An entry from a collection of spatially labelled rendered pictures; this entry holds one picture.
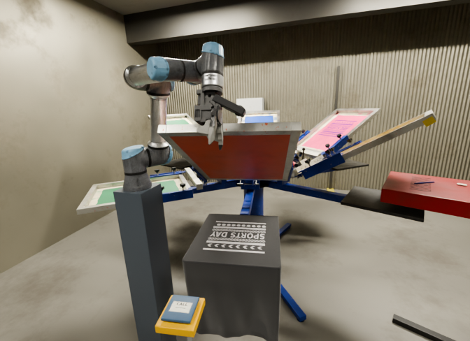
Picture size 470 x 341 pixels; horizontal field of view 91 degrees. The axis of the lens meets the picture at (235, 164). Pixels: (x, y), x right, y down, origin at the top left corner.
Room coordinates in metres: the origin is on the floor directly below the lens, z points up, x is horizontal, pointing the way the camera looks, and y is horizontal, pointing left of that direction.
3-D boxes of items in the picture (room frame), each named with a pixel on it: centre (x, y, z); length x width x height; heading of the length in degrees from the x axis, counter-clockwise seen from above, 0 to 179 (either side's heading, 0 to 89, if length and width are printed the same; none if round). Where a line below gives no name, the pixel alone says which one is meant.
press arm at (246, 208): (1.61, -0.08, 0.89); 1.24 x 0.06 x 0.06; 171
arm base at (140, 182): (1.24, 0.55, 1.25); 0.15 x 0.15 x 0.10
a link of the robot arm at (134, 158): (1.25, 0.55, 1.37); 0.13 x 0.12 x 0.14; 129
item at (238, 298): (0.90, 0.04, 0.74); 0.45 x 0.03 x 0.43; 81
